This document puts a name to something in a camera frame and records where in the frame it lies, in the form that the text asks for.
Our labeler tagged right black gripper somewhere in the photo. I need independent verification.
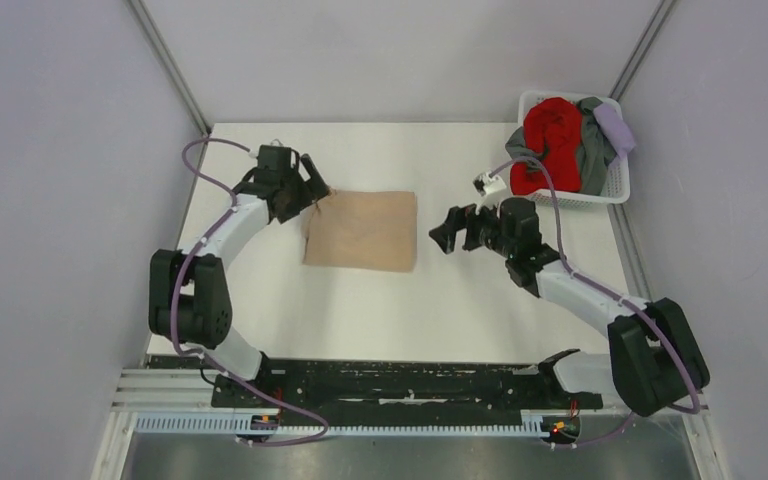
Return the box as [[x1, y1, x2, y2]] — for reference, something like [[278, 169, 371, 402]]
[[430, 194, 516, 260]]

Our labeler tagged beige t shirt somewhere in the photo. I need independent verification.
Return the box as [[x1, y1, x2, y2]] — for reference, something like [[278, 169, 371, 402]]
[[303, 190, 418, 273]]

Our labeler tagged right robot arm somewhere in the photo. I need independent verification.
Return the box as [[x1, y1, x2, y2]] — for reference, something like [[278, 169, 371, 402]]
[[429, 197, 711, 417]]

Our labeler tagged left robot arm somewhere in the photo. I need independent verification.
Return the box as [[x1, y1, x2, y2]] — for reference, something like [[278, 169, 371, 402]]
[[148, 144, 330, 408]]

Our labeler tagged red t shirt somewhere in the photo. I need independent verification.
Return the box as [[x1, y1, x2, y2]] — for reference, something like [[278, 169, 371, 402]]
[[506, 97, 583, 193]]

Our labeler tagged grey t shirt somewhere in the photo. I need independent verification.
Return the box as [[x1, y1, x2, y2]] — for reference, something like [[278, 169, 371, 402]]
[[505, 96, 618, 195]]

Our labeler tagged white plastic laundry basket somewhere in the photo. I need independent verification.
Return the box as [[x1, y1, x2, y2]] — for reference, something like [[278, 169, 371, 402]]
[[518, 90, 631, 209]]

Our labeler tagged lilac t shirt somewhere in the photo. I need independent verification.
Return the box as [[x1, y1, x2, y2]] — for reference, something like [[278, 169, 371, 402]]
[[593, 102, 636, 157]]

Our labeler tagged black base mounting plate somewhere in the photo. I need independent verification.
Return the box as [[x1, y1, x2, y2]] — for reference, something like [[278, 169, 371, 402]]
[[210, 358, 604, 429]]

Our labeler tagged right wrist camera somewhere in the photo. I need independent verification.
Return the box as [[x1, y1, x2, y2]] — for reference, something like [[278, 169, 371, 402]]
[[472, 171, 507, 200]]

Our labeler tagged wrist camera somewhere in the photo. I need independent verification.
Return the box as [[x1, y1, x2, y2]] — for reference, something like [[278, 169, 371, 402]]
[[472, 171, 507, 200], [248, 138, 286, 159]]

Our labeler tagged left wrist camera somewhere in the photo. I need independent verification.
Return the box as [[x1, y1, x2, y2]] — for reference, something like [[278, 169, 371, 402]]
[[248, 138, 286, 159]]

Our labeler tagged white slotted cable duct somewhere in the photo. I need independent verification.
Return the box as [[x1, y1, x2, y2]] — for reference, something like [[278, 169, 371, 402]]
[[134, 409, 571, 440]]

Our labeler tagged left corner wall profile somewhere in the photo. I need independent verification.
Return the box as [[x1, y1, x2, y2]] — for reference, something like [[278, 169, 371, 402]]
[[124, 0, 212, 135]]

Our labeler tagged corner wall profile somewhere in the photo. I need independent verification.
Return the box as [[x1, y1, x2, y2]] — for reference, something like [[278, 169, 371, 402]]
[[609, 0, 679, 101], [124, 0, 212, 135]]

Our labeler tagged aluminium frame rail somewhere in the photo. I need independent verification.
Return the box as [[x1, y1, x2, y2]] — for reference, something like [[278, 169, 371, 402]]
[[108, 368, 710, 417]]

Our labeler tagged right corner wall profile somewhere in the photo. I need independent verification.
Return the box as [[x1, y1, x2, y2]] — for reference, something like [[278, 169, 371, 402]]
[[609, 0, 679, 101]]

